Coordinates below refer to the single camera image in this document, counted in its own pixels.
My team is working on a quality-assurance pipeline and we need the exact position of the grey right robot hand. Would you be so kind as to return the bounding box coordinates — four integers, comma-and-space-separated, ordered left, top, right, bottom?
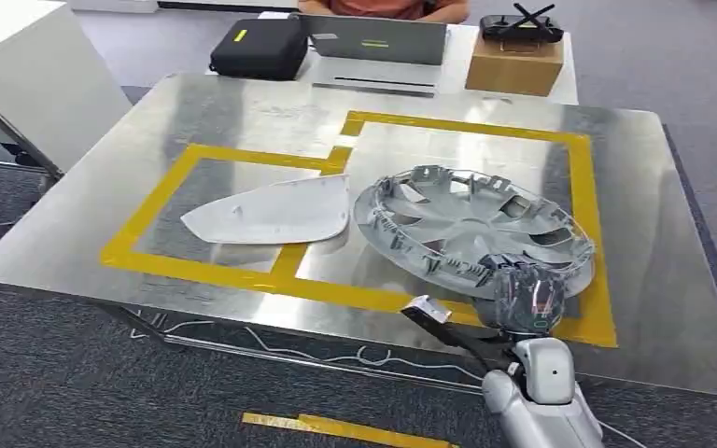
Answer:
474, 252, 568, 339

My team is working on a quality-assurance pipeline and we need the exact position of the silver plastic wheel hubcap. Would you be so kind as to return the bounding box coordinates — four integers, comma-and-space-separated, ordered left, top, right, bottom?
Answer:
353, 164, 597, 301

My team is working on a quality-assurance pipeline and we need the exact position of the yellow floor tape strip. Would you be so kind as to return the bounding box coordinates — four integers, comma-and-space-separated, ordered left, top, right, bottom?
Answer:
241, 411, 458, 448

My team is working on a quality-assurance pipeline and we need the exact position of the white office desk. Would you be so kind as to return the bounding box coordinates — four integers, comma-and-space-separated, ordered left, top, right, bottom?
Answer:
206, 10, 581, 106

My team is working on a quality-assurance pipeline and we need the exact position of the brown cardboard box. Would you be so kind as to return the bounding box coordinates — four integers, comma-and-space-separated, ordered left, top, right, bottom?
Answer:
464, 31, 565, 98

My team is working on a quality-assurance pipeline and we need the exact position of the white car mirror cover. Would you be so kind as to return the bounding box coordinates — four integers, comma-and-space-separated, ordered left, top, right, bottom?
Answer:
180, 174, 352, 246

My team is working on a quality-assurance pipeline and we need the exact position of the silver flat device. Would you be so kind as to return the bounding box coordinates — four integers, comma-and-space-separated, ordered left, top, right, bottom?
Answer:
308, 58, 443, 99

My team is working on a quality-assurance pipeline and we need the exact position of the black antenna controller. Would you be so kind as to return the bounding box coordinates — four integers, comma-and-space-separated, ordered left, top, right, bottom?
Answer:
479, 3, 565, 46

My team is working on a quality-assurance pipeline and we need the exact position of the grey laptop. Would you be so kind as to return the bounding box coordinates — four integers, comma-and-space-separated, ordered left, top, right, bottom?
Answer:
299, 13, 448, 67

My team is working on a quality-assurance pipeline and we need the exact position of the steel table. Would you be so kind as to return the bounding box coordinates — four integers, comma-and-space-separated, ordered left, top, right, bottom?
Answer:
0, 73, 717, 400

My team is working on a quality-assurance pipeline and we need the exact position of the black zip case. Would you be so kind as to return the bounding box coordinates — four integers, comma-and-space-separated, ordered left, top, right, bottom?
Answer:
208, 17, 310, 81

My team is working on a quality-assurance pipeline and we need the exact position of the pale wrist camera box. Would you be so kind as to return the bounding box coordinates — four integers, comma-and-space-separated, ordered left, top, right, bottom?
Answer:
512, 336, 577, 406

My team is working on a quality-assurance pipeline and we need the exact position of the black bracket with silver tip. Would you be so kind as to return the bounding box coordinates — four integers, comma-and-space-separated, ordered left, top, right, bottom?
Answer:
400, 295, 521, 375

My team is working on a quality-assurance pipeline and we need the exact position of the white floor cable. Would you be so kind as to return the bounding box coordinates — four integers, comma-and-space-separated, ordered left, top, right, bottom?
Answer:
129, 312, 484, 385

